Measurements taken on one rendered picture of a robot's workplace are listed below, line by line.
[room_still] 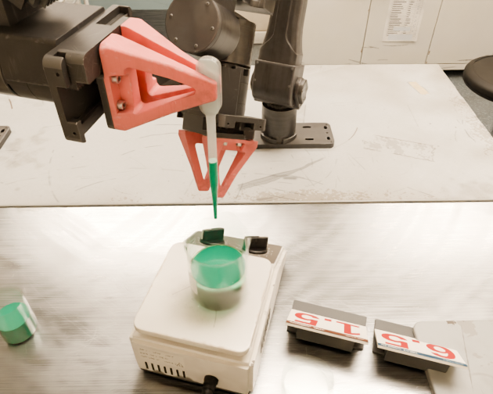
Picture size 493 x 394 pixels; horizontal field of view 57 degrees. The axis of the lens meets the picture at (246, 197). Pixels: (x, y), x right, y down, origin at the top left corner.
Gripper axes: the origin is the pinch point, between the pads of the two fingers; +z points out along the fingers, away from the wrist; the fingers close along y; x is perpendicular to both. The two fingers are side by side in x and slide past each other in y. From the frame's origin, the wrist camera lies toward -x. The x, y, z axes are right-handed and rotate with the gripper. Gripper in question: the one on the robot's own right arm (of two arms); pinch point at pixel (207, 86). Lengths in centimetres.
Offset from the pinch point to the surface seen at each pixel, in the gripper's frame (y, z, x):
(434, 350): 2.2, 23.9, 29.5
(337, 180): 31.8, 10.4, 32.3
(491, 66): 142, 57, 58
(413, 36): 257, 40, 95
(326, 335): 1.0, 12.2, 29.5
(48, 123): 35, -46, 33
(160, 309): -4.4, -4.7, 23.4
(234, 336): -5.4, 3.4, 23.3
